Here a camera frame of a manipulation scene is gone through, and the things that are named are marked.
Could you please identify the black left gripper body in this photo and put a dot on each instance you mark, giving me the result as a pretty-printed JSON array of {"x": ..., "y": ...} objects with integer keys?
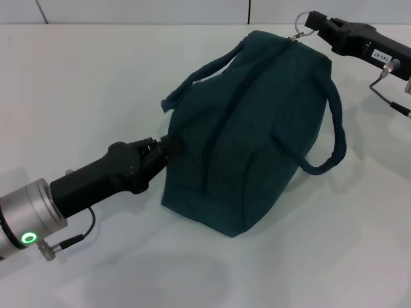
[{"x": 102, "y": 173}]

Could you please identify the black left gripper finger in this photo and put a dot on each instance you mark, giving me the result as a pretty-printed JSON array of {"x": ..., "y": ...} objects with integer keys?
[
  {"x": 147, "y": 142},
  {"x": 167, "y": 150}
]

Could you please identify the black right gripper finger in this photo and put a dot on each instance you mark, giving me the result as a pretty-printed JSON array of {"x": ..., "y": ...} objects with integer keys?
[
  {"x": 330, "y": 38},
  {"x": 324, "y": 20}
]

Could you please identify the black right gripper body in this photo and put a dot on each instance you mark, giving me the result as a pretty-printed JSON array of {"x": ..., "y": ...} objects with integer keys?
[{"x": 372, "y": 45}]

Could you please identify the dark teal lunch bag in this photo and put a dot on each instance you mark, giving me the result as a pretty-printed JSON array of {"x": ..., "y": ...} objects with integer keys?
[{"x": 250, "y": 134}]

